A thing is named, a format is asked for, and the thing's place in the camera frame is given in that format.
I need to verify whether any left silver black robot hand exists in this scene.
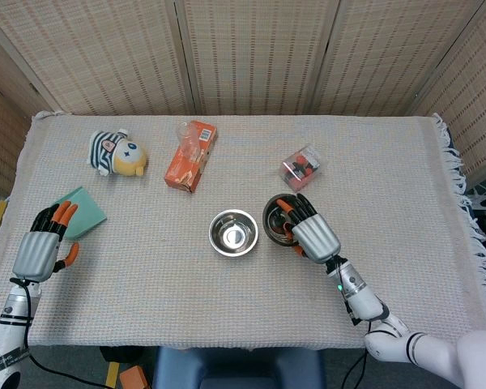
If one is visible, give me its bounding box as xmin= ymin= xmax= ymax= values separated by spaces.
xmin=12 ymin=200 xmax=81 ymax=283

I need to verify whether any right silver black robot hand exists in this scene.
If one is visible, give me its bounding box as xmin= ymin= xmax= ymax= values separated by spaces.
xmin=275 ymin=193 xmax=342 ymax=265

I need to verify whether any stainless steel bowl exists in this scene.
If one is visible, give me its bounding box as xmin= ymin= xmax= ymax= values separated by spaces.
xmin=262 ymin=193 xmax=309 ymax=247
xmin=208 ymin=208 xmax=260 ymax=258

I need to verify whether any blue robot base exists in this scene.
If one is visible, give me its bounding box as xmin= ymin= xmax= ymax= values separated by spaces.
xmin=151 ymin=346 xmax=326 ymax=389

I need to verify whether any teal green wedge block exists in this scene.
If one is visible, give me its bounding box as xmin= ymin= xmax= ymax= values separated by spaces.
xmin=50 ymin=186 xmax=108 ymax=241

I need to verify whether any clear box with red items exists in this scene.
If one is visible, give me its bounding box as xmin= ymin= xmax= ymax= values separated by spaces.
xmin=278 ymin=143 xmax=324 ymax=194

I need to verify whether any woven bamboo screen panel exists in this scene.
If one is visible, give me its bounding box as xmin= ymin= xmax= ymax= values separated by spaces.
xmin=0 ymin=76 xmax=40 ymax=195
xmin=174 ymin=0 xmax=343 ymax=117
xmin=412 ymin=0 xmax=486 ymax=187
xmin=0 ymin=0 xmax=198 ymax=117
xmin=311 ymin=0 xmax=486 ymax=117

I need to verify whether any yellow striped plush toy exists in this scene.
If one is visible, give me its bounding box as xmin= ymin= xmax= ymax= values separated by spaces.
xmin=88 ymin=128 xmax=150 ymax=178

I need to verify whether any beige woven tablecloth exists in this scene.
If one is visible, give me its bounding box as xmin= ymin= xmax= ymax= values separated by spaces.
xmin=0 ymin=112 xmax=486 ymax=352

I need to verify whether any orange cardboard box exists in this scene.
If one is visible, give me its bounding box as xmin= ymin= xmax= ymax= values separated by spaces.
xmin=164 ymin=120 xmax=219 ymax=194

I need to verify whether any orange block on floor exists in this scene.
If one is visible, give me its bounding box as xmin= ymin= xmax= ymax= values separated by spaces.
xmin=119 ymin=365 xmax=150 ymax=389

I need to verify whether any clear plastic cup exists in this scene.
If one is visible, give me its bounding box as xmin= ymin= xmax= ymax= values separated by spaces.
xmin=176 ymin=121 xmax=206 ymax=163

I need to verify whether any white stand foot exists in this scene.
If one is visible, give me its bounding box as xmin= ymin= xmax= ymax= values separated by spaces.
xmin=464 ymin=193 xmax=486 ymax=212

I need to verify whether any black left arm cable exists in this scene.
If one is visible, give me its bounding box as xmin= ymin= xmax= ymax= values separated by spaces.
xmin=10 ymin=277 xmax=110 ymax=389

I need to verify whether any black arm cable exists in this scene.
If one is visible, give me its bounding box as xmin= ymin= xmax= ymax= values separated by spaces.
xmin=10 ymin=277 xmax=110 ymax=389
xmin=334 ymin=259 xmax=373 ymax=389

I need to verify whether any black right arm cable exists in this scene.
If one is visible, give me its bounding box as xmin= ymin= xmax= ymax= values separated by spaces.
xmin=334 ymin=259 xmax=373 ymax=389

